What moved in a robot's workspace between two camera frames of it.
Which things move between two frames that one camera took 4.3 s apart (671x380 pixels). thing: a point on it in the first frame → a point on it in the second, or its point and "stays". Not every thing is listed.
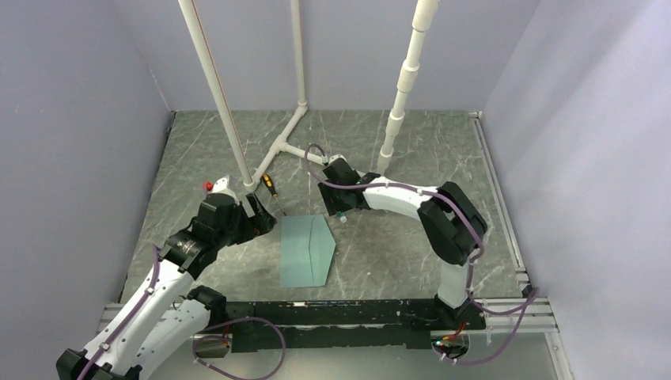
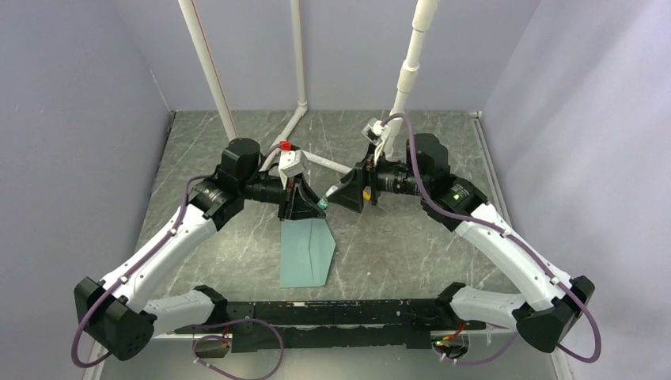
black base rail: (343, 325) stays
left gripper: (259, 223) → (300, 201)
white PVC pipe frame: (423, 17) stays
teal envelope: (307, 247) stays
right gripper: (332, 205) → (363, 174)
